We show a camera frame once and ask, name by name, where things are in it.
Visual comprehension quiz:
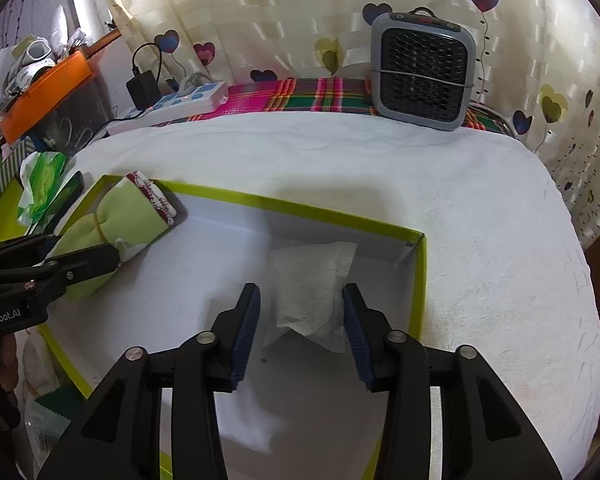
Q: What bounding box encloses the lime-edged cardboard box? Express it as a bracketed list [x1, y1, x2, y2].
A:
[35, 174, 427, 480]

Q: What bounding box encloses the person's left hand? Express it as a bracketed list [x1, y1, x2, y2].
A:
[0, 334, 21, 392]

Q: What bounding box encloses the orange tray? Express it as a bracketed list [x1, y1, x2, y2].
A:
[0, 52, 93, 145]

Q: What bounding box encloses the lime cardboard box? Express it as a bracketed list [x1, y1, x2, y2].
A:
[0, 180, 31, 246]

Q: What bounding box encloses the white plug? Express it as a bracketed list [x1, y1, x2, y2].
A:
[170, 72, 211, 93]

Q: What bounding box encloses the green tissue pack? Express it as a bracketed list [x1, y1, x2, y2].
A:
[17, 151, 71, 226]

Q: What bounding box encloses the striped cardboard box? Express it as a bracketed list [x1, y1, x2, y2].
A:
[0, 140, 36, 216]

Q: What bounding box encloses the green packet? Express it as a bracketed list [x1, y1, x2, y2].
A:
[25, 385, 88, 461]

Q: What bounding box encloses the cream heart-print curtain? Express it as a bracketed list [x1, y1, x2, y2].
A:
[100, 0, 600, 251]

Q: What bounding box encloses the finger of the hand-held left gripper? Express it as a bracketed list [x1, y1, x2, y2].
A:
[0, 234, 63, 273]
[0, 243, 122, 302]

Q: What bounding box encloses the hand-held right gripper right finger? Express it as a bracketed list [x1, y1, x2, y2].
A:
[341, 282, 563, 480]

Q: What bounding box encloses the pile of clutter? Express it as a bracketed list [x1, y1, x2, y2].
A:
[0, 35, 88, 96]

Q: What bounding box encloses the black charging cable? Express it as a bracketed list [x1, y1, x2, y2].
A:
[92, 41, 166, 136]

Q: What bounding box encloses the grey fan heater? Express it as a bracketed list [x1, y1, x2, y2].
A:
[367, 7, 481, 132]

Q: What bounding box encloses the black charger adapter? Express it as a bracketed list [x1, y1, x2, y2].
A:
[126, 71, 162, 111]

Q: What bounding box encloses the white blue power strip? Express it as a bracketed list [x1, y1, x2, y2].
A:
[107, 80, 230, 136]

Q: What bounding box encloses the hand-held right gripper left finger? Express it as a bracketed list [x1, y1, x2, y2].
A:
[36, 282, 262, 480]

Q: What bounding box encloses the white paper tissue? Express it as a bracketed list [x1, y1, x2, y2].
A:
[262, 241, 358, 356]

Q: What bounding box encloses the plaid cloth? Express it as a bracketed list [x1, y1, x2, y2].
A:
[187, 76, 511, 136]

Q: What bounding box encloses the green towel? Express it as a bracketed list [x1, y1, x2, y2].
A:
[50, 171, 188, 302]

